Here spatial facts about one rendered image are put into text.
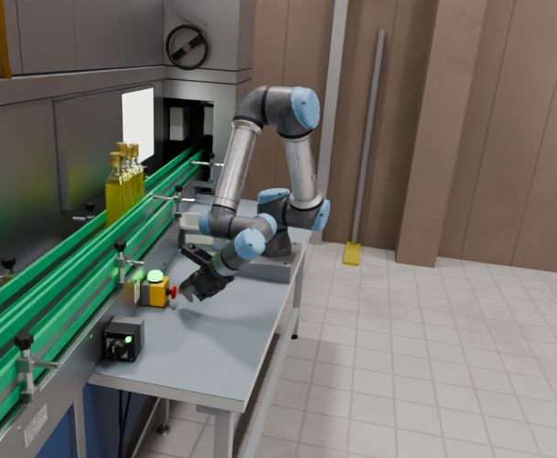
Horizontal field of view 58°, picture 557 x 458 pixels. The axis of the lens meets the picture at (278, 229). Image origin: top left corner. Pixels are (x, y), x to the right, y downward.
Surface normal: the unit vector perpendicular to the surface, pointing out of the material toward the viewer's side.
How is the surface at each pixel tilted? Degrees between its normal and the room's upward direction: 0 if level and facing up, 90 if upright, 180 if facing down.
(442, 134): 90
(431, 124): 90
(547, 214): 90
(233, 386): 0
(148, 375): 0
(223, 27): 90
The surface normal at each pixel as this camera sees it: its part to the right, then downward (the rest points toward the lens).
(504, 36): -0.18, 0.32
